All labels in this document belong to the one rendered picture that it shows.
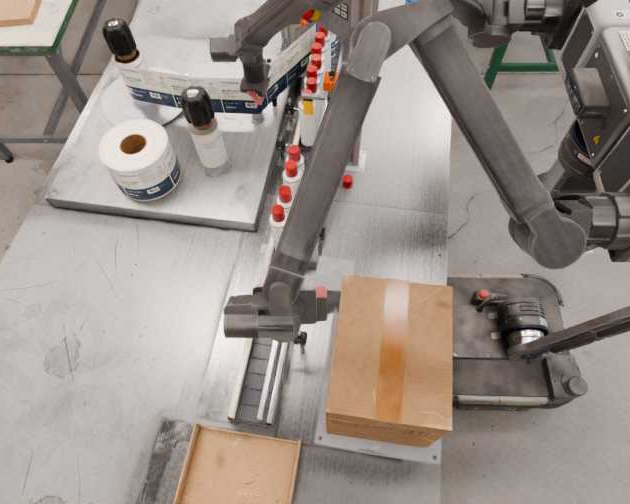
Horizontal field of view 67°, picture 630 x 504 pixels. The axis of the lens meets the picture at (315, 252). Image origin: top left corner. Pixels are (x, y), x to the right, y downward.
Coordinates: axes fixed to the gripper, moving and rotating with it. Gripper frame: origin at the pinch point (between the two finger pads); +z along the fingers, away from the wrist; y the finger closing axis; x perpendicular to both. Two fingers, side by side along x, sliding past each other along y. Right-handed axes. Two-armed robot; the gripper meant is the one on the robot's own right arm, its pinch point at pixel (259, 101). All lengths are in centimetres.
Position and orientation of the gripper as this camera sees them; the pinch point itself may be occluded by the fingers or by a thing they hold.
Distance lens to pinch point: 141.9
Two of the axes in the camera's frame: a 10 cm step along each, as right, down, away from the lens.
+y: -1.4, 8.7, -4.7
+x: 9.9, 1.2, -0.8
